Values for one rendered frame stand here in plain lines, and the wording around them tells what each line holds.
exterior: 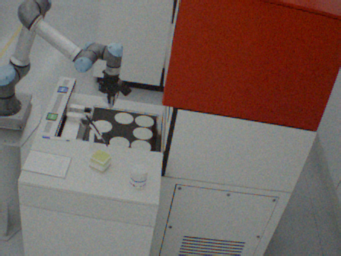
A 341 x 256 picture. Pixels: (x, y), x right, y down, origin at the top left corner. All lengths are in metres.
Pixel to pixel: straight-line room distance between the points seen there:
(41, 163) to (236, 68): 0.95
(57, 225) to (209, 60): 1.01
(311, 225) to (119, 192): 1.93
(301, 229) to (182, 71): 1.89
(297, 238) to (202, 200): 1.19
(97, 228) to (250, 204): 0.83
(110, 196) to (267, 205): 0.90
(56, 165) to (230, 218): 0.99
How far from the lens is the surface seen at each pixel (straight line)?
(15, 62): 2.61
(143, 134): 2.52
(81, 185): 2.10
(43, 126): 2.42
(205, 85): 2.11
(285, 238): 3.48
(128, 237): 2.24
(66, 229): 2.27
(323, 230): 3.68
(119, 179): 2.15
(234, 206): 2.57
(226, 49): 2.03
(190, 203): 2.54
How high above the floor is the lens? 2.42
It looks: 37 degrees down
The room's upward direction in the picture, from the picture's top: 11 degrees clockwise
